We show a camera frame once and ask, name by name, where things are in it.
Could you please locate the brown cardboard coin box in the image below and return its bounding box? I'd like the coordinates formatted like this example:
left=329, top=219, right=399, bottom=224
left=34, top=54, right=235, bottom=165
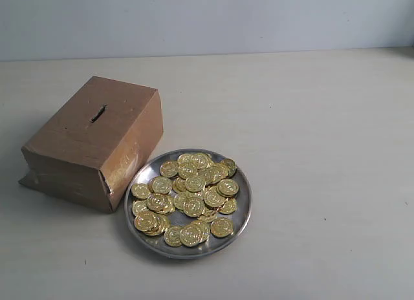
left=19, top=76, right=164, bottom=213

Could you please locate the round steel plate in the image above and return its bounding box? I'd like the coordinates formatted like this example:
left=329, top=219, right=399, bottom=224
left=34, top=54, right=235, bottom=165
left=124, top=147, right=253, bottom=259

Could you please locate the gold coin left edge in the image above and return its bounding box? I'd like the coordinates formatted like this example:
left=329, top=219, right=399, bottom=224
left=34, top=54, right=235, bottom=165
left=131, top=183, right=151, bottom=200

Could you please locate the gold coin left stack top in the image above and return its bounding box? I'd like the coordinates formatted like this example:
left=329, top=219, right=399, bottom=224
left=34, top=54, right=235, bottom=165
left=134, top=211, right=160, bottom=232

